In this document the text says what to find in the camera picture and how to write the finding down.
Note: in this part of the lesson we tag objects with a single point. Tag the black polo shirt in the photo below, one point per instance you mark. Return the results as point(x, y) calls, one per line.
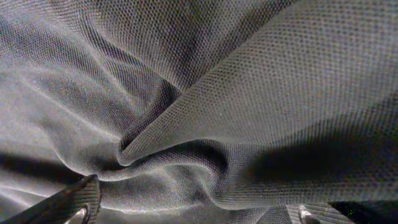
point(201, 111)

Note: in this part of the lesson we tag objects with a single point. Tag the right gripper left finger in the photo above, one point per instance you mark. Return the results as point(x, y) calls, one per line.
point(60, 208)

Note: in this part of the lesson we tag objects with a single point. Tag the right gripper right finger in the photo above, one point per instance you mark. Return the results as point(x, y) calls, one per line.
point(323, 212)

